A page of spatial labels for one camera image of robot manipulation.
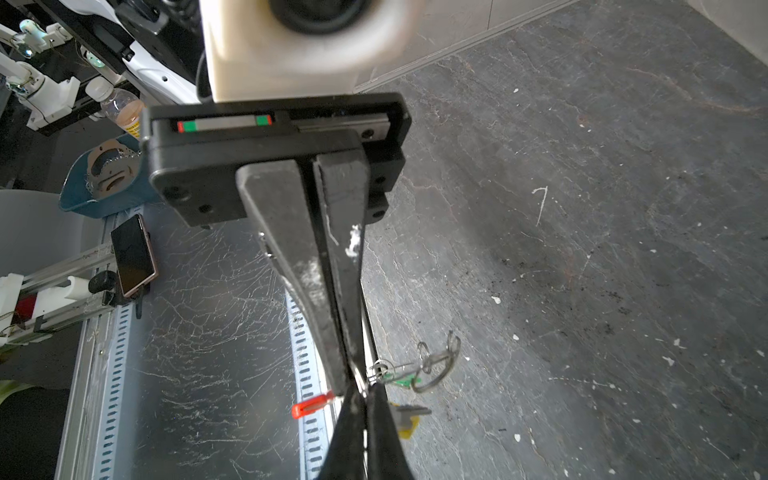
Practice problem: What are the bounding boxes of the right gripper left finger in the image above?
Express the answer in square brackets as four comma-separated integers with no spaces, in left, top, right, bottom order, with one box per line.
[318,386,366,480]

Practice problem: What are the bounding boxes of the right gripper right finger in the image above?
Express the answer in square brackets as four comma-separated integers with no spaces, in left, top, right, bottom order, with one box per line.
[366,384,414,480]

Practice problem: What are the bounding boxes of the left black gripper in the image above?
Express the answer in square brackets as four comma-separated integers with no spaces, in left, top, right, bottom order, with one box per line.
[140,92,412,395]

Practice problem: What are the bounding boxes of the yellow key tag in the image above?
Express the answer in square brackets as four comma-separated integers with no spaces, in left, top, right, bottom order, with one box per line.
[389,402,432,440]

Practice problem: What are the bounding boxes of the green key tag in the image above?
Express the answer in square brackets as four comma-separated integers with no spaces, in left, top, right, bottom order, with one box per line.
[381,372,421,389]

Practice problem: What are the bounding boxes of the smartphone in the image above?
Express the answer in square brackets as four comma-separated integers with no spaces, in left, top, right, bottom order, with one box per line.
[110,214,158,298]

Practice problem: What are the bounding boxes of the plastic bottle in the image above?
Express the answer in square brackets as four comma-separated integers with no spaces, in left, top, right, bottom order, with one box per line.
[85,77,145,139]

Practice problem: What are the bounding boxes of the teal tray with metal parts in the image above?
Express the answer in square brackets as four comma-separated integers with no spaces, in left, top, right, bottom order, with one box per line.
[58,134,158,219]

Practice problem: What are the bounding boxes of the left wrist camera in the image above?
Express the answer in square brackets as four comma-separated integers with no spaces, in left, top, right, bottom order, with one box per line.
[200,1,425,103]

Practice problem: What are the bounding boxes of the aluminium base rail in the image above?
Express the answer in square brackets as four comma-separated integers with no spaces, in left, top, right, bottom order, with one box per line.
[0,203,337,480]

